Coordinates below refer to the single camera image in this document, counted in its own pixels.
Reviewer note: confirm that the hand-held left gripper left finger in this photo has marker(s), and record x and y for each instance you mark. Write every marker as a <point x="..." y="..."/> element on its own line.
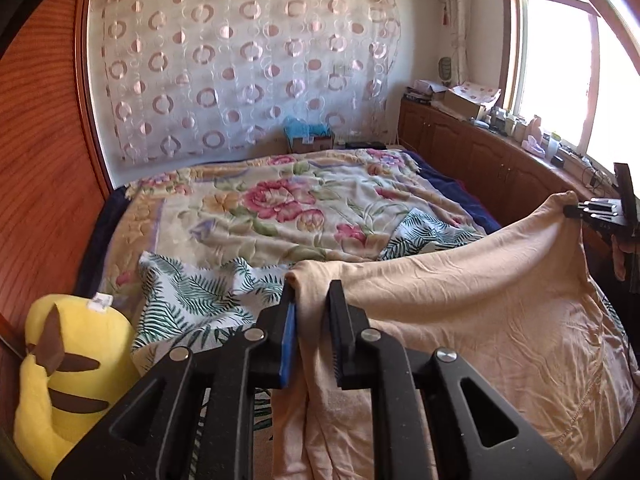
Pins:
<point x="287" y="345"/>

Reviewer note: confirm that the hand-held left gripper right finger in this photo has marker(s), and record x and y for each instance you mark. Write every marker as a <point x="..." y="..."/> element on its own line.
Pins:
<point x="340" y="345"/>

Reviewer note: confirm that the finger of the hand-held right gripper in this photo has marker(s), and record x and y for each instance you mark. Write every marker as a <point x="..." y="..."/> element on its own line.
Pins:
<point x="595" y="208"/>

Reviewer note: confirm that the beige printed T-shirt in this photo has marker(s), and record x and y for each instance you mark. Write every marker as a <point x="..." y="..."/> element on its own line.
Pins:
<point x="475" y="310"/>

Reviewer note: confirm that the person's right hand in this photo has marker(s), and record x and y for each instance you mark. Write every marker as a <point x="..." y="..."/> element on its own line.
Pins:
<point x="620" y="260"/>

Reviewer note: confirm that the small black box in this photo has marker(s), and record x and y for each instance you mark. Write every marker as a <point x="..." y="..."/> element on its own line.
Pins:
<point x="558" y="160"/>

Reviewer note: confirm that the clear bottle green cap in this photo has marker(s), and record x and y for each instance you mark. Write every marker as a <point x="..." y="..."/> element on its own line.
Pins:
<point x="553" y="145"/>

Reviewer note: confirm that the leaf print bed sheet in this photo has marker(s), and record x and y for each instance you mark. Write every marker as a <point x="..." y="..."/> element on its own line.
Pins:
<point x="200" y="295"/>

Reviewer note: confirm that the floral blanket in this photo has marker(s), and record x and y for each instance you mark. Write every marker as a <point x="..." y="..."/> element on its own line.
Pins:
<point x="280" y="210"/>

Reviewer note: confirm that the window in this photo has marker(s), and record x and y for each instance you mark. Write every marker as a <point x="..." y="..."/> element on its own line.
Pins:
<point x="550" y="70"/>

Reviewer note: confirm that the wooden sideboard cabinet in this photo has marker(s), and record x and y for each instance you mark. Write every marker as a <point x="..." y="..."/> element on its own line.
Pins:
<point x="450" y="135"/>

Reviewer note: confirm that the pink dotted paper sheet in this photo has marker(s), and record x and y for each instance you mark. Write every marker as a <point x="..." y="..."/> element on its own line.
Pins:
<point x="480" y="92"/>

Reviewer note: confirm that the open cardboard box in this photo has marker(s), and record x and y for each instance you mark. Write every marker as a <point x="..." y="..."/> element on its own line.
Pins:
<point x="462" y="106"/>

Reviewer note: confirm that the yellow plush toy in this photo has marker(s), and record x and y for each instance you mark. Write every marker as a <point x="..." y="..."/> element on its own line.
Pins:
<point x="100" y="330"/>

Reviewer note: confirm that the small cardboard box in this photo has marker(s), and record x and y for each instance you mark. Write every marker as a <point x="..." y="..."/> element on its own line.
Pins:
<point x="312" y="144"/>

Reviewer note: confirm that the small hanging ornament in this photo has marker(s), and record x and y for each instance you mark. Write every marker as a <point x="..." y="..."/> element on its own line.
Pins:
<point x="445" y="69"/>

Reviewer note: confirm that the teal cloth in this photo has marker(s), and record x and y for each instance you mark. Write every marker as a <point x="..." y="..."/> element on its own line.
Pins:
<point x="305" y="126"/>

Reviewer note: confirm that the pale window drape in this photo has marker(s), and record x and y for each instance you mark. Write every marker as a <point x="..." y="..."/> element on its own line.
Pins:
<point x="457" y="10"/>

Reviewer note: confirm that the sheer circle pattern curtain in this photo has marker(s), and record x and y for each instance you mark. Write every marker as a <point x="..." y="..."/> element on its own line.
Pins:
<point x="225" y="60"/>

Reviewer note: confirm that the slatted wooden wardrobe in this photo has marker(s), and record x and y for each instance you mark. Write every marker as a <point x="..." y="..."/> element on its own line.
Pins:
<point x="40" y="160"/>

